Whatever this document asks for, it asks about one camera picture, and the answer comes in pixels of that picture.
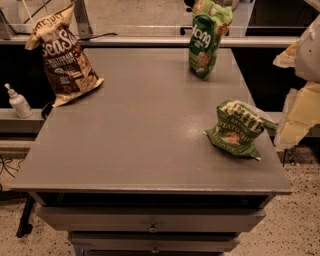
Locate lower metal drawer knob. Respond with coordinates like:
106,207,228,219
151,246,160,254

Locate black floor stand leg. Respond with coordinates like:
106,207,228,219
16,196,35,238

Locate black floor cables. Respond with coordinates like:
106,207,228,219
0,153,24,179

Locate grey drawer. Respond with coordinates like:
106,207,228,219
37,207,265,233
68,232,239,253

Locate white pump bottle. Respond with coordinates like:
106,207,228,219
5,83,33,118

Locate green standing snack bag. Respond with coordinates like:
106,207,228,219
189,0,233,80

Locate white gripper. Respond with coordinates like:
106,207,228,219
273,15,320,150

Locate brown sea salt chip bag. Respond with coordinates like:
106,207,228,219
25,3,104,107

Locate grey top drawer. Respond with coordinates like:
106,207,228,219
37,207,265,233

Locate green jalapeno chip bag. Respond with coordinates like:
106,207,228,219
204,100,277,160

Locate round metal drawer knob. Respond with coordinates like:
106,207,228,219
148,223,159,233

